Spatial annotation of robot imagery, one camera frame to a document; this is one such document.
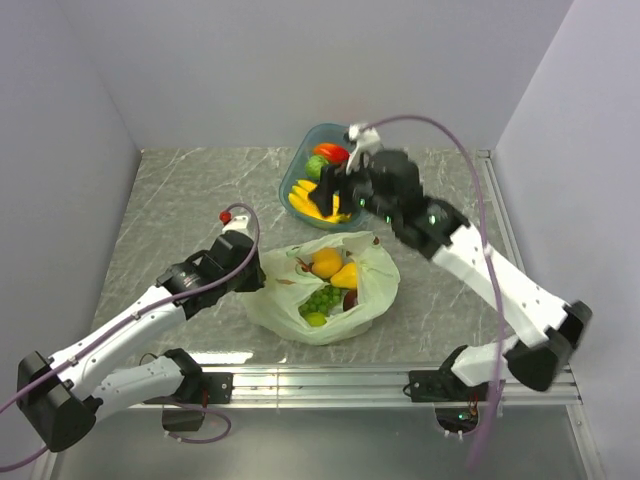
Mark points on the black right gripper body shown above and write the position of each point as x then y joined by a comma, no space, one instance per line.
359,187

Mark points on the orange round fruit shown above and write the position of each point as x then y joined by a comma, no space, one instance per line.
326,262

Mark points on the pale green plastic bag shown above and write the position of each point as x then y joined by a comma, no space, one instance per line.
290,282

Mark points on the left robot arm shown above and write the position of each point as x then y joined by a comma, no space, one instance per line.
64,395

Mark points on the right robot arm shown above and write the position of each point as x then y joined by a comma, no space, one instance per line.
547,330

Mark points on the green round fruit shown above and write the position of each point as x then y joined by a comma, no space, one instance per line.
314,166

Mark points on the green fruit in bag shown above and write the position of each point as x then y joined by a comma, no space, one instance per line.
315,319

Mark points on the dark red fruit in bag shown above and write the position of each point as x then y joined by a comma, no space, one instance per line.
350,300

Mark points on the red orange mango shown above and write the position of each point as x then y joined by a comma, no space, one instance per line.
333,153

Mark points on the green grape bunch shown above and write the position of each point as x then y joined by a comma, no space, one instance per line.
323,300

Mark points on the yellow pear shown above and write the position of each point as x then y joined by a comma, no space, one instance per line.
346,278

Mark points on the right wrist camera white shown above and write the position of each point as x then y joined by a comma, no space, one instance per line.
366,141

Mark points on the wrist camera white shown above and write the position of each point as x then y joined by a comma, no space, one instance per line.
236,222
366,141

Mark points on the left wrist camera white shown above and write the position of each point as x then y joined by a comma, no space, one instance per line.
236,222

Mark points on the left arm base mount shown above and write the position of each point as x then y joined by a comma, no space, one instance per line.
189,414

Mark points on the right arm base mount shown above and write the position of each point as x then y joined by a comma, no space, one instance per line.
465,389

